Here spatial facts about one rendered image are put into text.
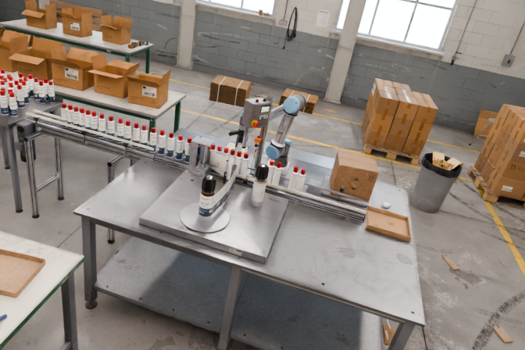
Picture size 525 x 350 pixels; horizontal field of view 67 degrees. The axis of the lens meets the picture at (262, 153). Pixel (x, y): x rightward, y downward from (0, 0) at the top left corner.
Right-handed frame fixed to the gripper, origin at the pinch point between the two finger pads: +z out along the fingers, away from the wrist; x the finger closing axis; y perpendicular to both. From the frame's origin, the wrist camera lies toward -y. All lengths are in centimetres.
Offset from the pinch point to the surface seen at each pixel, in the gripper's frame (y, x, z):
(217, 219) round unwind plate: 15, -98, 1
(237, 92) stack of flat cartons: -82, 343, 67
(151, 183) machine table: -42, -69, 8
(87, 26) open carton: -325, 282, 1
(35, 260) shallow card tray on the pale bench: -62, -160, 11
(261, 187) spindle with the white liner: 35, -71, -14
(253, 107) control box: 14, -39, -55
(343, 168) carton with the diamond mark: 87, -25, -21
